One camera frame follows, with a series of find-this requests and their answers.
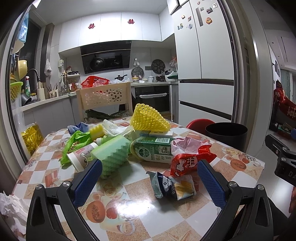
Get black range hood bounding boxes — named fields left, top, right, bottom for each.
left=80, top=40, right=132, bottom=74

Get green vegetables on chair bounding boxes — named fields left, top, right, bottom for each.
left=84, top=109, right=130, bottom=121

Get black built-in oven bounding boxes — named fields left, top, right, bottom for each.
left=132, top=85, right=170, bottom=113

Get beige perforated chair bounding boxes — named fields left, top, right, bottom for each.
left=76, top=82, right=133, bottom=121

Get black pot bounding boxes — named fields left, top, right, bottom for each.
left=21, top=93, right=32, bottom=106

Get white refrigerator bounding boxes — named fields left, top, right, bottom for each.
left=171, top=1, right=235, bottom=125

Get green plastic bag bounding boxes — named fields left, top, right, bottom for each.
left=60, top=131, right=92, bottom=167

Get green wavy sponge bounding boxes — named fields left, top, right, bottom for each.
left=91, top=135, right=130, bottom=179

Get blue snack bag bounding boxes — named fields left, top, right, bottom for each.
left=146, top=171, right=196, bottom=200

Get spray bottle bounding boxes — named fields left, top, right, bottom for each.
left=25, top=76, right=31, bottom=97

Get red plastic stool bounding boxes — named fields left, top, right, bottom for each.
left=186, top=118, right=215, bottom=135

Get green yellow colander basket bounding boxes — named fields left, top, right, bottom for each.
left=10, top=81, right=23, bottom=101

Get light green drink bottle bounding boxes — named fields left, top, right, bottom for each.
left=95, top=135, right=114, bottom=146

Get red pink wrapper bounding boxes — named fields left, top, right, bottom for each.
left=170, top=137, right=217, bottom=177

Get yellow bowl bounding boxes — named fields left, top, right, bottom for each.
left=15, top=60, right=28, bottom=81

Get blue white carton box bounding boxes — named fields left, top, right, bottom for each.
left=137, top=131, right=173, bottom=138

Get white red paper cup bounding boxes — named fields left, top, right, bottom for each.
left=67, top=142, right=98, bottom=172

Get white tissue paper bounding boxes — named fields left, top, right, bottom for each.
left=1, top=193, right=29, bottom=235

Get black trash bin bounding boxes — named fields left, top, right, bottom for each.
left=205, top=122, right=248, bottom=152

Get white paper towel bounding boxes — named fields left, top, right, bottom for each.
left=102, top=120, right=133, bottom=137

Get dark green Dettol bottle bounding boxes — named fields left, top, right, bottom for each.
left=130, top=137, right=174, bottom=164

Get white upper cabinets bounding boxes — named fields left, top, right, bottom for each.
left=59, top=9, right=174, bottom=52

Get red plastic basket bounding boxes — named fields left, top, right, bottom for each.
left=81, top=75, right=110, bottom=89

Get yellow wavy sponge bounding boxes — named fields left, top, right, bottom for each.
left=89, top=124, right=105, bottom=141

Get gold foil bag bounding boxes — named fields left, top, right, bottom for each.
left=21, top=123, right=44, bottom=155

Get blue plastic bag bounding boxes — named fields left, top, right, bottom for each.
left=67, top=122, right=89, bottom=135

